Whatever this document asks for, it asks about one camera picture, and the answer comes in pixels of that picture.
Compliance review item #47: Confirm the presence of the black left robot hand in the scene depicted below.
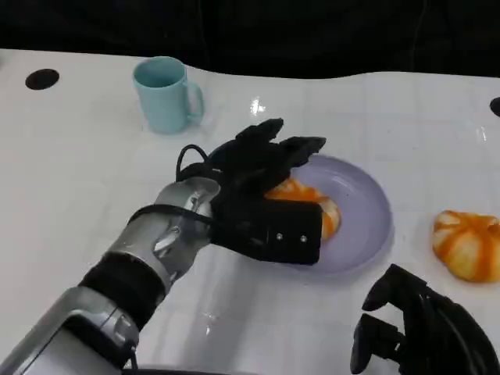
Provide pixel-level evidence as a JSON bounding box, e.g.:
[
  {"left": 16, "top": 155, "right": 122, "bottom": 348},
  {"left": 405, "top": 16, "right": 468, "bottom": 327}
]
[{"left": 206, "top": 118, "right": 327, "bottom": 208}]

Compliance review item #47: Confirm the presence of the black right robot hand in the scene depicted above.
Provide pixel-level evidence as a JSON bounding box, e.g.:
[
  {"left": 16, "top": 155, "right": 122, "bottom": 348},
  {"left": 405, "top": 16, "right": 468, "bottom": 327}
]
[{"left": 349, "top": 263, "right": 500, "bottom": 375}]

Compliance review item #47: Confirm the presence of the pale green mug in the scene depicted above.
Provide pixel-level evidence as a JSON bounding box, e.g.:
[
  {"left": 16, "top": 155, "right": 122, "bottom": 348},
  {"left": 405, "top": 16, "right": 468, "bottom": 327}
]
[{"left": 131, "top": 56, "right": 205, "bottom": 134}]

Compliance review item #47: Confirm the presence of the lilac plate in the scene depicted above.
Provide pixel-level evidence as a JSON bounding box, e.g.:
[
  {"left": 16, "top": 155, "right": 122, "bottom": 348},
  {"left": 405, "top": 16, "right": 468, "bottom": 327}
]
[{"left": 255, "top": 155, "right": 392, "bottom": 277}]

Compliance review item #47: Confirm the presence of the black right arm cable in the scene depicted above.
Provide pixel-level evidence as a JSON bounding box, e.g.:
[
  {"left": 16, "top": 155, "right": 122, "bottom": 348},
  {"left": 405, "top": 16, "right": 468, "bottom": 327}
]
[{"left": 420, "top": 291, "right": 493, "bottom": 375}]

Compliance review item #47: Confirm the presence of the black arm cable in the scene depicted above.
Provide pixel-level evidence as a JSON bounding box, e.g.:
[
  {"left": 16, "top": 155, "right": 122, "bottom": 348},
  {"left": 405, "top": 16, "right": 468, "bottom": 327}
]
[
  {"left": 420, "top": 291, "right": 493, "bottom": 375},
  {"left": 127, "top": 144, "right": 216, "bottom": 235}
]

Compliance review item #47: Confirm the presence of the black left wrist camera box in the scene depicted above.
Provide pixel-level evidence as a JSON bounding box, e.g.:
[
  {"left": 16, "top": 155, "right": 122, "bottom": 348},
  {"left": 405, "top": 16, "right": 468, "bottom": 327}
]
[{"left": 210, "top": 198, "right": 323, "bottom": 266}]

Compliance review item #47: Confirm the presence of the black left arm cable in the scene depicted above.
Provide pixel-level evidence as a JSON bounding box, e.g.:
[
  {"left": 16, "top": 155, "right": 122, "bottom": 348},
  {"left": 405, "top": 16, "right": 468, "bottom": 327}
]
[{"left": 127, "top": 144, "right": 216, "bottom": 235}]

